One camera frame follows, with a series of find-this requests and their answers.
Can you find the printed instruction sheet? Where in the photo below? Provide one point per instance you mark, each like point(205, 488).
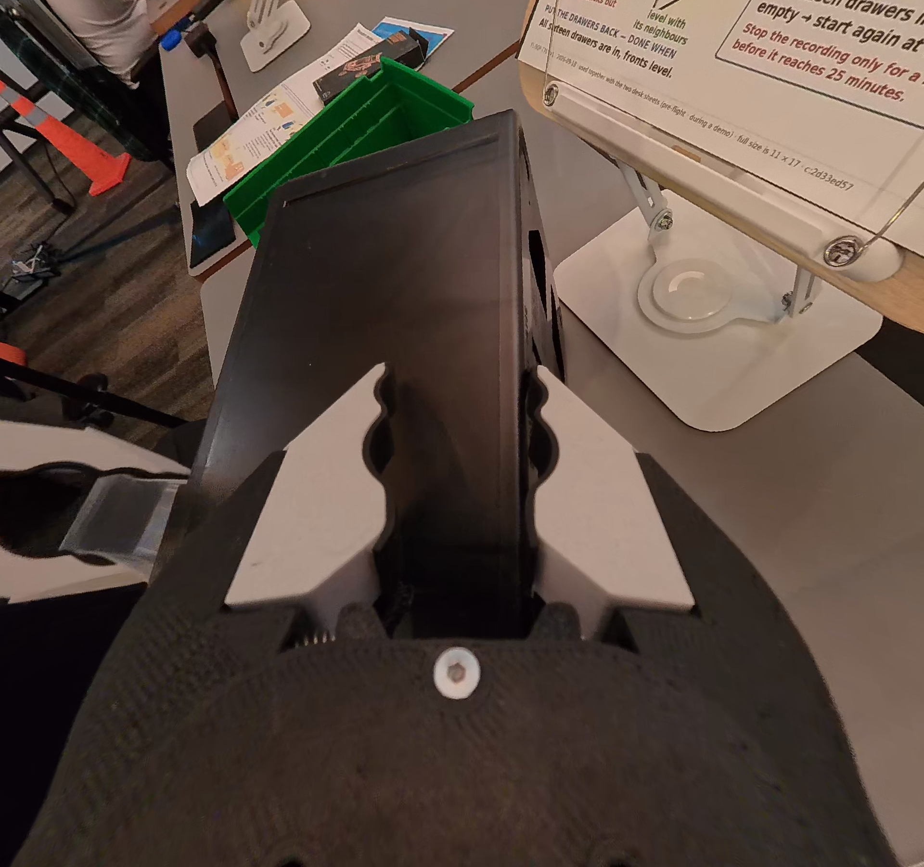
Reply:
point(722, 51)

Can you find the black tablet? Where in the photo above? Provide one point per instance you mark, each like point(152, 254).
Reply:
point(209, 231)

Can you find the black printed box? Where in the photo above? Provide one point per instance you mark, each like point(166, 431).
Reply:
point(361, 62)

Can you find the blue cap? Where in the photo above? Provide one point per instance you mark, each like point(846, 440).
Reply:
point(172, 40)

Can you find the orange traffic cone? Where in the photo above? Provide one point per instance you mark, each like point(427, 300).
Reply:
point(79, 148)

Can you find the small clear plastic drawer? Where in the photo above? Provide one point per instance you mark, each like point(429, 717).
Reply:
point(123, 520)

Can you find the black pad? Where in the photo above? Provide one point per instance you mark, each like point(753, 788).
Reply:
point(211, 127)

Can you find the black drawer cabinet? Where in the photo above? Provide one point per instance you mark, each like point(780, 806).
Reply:
point(375, 267)

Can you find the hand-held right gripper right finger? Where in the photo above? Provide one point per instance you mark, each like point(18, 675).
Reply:
point(610, 520)

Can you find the blue paper sheet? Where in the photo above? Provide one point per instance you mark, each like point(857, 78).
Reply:
point(433, 36)

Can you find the white stand ledge bar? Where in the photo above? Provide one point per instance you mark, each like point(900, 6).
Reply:
point(722, 181)

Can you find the green plastic bin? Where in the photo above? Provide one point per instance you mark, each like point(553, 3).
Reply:
point(346, 123)

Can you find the white stand base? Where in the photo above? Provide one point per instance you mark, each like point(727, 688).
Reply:
point(613, 304)

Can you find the instruction sheet on wooden stand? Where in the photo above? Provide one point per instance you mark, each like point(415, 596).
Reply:
point(911, 296)

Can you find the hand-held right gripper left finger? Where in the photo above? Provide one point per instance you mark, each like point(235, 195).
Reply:
point(310, 520)

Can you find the black tripod leg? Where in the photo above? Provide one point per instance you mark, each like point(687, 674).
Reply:
point(108, 401)

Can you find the loose printed paper sheet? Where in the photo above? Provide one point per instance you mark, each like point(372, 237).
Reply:
point(252, 130)

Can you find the white document stand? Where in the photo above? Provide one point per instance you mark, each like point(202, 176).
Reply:
point(278, 29)

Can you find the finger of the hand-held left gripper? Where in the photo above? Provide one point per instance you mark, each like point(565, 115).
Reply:
point(72, 574)
point(86, 444)

